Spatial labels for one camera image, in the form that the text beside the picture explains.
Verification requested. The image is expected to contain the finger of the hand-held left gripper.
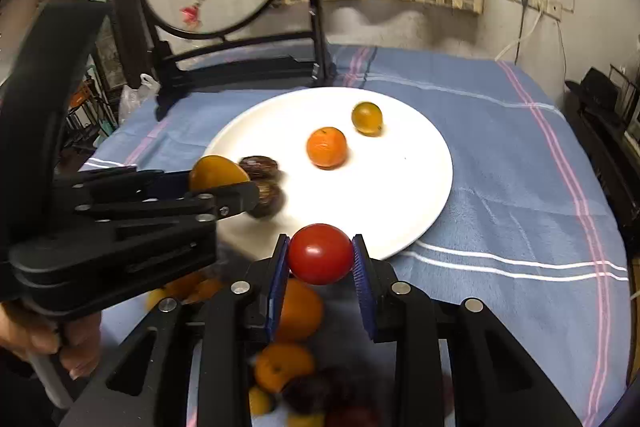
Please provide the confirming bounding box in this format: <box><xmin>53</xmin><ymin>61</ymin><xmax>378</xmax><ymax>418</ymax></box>
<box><xmin>75</xmin><ymin>182</ymin><xmax>261</xmax><ymax>223</ymax></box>
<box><xmin>55</xmin><ymin>167</ymin><xmax>193</xmax><ymax>202</ymax></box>

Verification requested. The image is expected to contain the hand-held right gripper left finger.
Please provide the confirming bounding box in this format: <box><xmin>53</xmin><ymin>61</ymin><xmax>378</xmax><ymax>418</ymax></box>
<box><xmin>60</xmin><ymin>234</ymin><xmax>292</xmax><ymax>427</ymax></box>

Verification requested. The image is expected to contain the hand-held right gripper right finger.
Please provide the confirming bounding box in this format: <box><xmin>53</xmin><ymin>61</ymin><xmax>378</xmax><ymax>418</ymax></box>
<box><xmin>351</xmin><ymin>234</ymin><xmax>583</xmax><ymax>427</ymax></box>

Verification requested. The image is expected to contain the orange-yellow tomato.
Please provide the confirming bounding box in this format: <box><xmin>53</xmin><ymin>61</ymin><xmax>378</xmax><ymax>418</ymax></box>
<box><xmin>188</xmin><ymin>155</ymin><xmax>251</xmax><ymax>195</ymax></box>

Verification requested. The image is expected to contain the red cherry tomato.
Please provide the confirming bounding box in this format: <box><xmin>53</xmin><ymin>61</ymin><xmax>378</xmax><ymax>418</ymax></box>
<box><xmin>286</xmin><ymin>223</ymin><xmax>354</xmax><ymax>286</ymax></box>

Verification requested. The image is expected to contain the white plate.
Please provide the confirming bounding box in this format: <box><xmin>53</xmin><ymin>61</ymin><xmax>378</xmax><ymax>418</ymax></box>
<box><xmin>200</xmin><ymin>87</ymin><xmax>454</xmax><ymax>261</ymax></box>

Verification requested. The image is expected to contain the person's left hand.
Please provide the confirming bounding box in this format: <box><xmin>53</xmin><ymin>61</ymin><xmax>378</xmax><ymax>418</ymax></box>
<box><xmin>0</xmin><ymin>302</ymin><xmax>103</xmax><ymax>380</ymax></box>

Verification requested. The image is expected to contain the orange mandarin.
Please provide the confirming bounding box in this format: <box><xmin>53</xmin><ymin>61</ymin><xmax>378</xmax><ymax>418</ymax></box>
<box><xmin>272</xmin><ymin>278</ymin><xmax>325</xmax><ymax>342</ymax></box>
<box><xmin>254</xmin><ymin>342</ymin><xmax>316</xmax><ymax>394</ymax></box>

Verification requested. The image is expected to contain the dark brown tomato lower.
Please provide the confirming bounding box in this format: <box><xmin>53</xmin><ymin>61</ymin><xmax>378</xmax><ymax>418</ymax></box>
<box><xmin>247</xmin><ymin>179</ymin><xmax>286</xmax><ymax>220</ymax></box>

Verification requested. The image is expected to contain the dark brown tomato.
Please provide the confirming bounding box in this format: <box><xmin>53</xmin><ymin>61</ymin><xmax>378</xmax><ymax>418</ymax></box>
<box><xmin>247</xmin><ymin>179</ymin><xmax>286</xmax><ymax>220</ymax></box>
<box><xmin>237</xmin><ymin>155</ymin><xmax>280</xmax><ymax>182</ymax></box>

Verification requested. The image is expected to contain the dark brown tomato upper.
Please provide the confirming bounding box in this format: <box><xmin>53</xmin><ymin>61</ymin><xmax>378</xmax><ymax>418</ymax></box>
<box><xmin>237</xmin><ymin>155</ymin><xmax>280</xmax><ymax>182</ymax></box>

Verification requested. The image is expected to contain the yellow cherry tomato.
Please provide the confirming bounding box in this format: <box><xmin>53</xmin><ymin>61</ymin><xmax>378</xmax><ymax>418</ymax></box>
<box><xmin>287</xmin><ymin>412</ymin><xmax>326</xmax><ymax>427</ymax></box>
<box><xmin>145</xmin><ymin>288</ymin><xmax>168</xmax><ymax>312</ymax></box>
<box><xmin>248</xmin><ymin>385</ymin><xmax>273</xmax><ymax>417</ymax></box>

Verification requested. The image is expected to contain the dark red plum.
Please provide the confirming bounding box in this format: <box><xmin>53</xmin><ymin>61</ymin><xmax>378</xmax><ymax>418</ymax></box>
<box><xmin>320</xmin><ymin>364</ymin><xmax>358</xmax><ymax>400</ymax></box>
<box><xmin>282</xmin><ymin>374</ymin><xmax>331</xmax><ymax>414</ymax></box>
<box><xmin>325</xmin><ymin>404</ymin><xmax>381</xmax><ymax>427</ymax></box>

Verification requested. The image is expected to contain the white plastic bag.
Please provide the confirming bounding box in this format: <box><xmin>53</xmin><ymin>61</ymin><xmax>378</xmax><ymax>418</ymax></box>
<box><xmin>118</xmin><ymin>73</ymin><xmax>161</xmax><ymax>125</ymax></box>

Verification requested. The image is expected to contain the orange tomato on plate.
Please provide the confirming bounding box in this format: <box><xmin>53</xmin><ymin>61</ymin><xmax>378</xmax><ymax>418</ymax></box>
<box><xmin>306</xmin><ymin>126</ymin><xmax>348</xmax><ymax>170</ymax></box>

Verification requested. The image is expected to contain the metal shelf rack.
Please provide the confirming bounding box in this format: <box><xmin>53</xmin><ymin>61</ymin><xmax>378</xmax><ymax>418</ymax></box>
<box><xmin>62</xmin><ymin>57</ymin><xmax>123</xmax><ymax>150</ymax></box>

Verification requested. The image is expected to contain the yellow-green cherry tomato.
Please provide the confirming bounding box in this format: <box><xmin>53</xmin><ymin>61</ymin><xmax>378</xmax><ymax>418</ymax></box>
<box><xmin>351</xmin><ymin>101</ymin><xmax>384</xmax><ymax>138</ymax></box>

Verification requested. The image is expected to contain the blue striped blanket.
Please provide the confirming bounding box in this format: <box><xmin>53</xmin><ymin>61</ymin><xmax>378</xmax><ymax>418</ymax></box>
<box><xmin>80</xmin><ymin>44</ymin><xmax>631</xmax><ymax>427</ymax></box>

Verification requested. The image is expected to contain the black monitor and equipment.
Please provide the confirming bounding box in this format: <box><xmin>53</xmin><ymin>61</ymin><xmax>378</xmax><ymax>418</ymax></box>
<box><xmin>565</xmin><ymin>97</ymin><xmax>640</xmax><ymax>233</ymax></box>

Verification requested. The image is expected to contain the black hat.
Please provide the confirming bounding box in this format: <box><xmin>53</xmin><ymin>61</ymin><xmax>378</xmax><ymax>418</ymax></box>
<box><xmin>565</xmin><ymin>67</ymin><xmax>623</xmax><ymax>112</ymax></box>

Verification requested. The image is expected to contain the white cable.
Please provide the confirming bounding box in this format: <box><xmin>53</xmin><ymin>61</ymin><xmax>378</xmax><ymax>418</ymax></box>
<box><xmin>495</xmin><ymin>7</ymin><xmax>543</xmax><ymax>60</ymax></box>

